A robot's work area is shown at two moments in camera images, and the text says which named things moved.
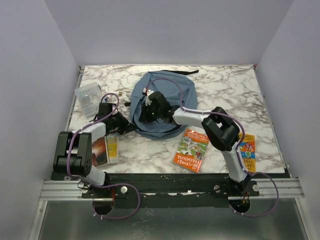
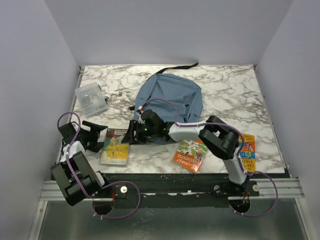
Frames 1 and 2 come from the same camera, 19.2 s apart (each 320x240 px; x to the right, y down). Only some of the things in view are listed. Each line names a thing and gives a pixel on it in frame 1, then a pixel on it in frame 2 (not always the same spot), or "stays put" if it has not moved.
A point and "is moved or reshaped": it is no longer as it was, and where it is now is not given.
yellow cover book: (112, 145) is moved or reshaped
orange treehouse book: (191, 150) stays put
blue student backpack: (179, 88) is moved or reshaped
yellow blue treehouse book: (247, 149) stays put
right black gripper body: (151, 115) to (143, 132)
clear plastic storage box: (89, 96) stays put
